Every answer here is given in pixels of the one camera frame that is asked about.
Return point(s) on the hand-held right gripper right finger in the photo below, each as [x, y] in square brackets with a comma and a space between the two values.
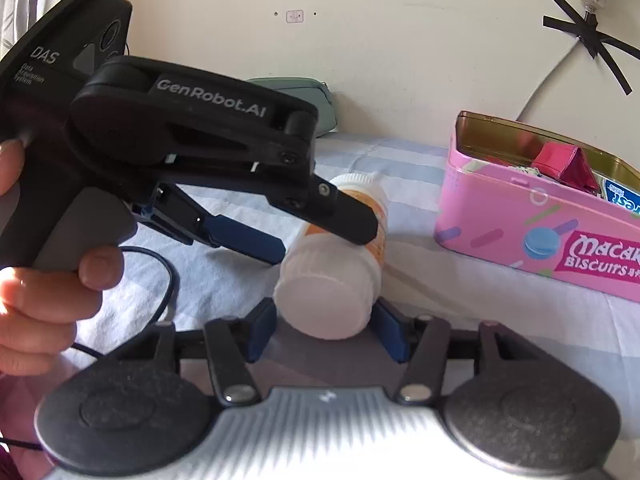
[392, 332]

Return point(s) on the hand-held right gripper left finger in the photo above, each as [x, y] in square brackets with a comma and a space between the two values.
[261, 330]

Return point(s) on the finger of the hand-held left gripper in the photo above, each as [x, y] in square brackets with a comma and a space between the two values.
[345, 220]
[240, 240]

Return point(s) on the white pill bottle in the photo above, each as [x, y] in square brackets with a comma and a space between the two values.
[325, 295]

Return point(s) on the teal zip pouch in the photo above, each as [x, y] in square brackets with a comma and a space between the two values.
[322, 97]

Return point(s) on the pink biscuit tin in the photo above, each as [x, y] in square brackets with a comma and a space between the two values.
[490, 210]

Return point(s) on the magenta small box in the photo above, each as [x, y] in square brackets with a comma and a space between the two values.
[560, 165]

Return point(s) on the blue and white box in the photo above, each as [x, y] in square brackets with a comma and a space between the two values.
[622, 195]

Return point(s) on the person's left hand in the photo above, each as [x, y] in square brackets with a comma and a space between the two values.
[40, 310]

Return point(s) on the grey striped curtain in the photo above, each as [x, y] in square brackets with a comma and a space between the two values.
[20, 10]

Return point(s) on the black tape cross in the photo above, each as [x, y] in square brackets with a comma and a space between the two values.
[587, 30]

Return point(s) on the small square wall sticker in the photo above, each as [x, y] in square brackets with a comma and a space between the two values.
[294, 16]

